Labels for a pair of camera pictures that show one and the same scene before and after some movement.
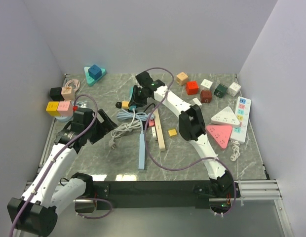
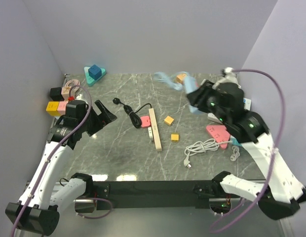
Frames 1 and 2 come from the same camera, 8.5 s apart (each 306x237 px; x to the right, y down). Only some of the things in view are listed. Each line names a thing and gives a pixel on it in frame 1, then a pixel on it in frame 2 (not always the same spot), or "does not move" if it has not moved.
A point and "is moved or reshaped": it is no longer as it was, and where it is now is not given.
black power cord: x=119 y=105 -> x=134 y=118
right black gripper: x=134 y=100 -> x=207 y=88
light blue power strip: x=141 y=152 -> x=190 y=85
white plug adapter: x=154 y=132 is moved or reshaped
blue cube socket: x=95 y=72 does not move
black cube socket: x=55 y=94 does not move
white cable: x=128 y=127 -> x=205 y=145
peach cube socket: x=181 y=78 does not move
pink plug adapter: x=151 y=122 -> x=145 y=121
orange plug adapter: x=125 y=104 -> x=168 y=120
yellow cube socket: x=52 y=108 does not move
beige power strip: x=159 y=131 is moved or reshaped
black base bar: x=110 y=194 does not move
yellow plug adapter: x=172 y=133 is moved or reshaped
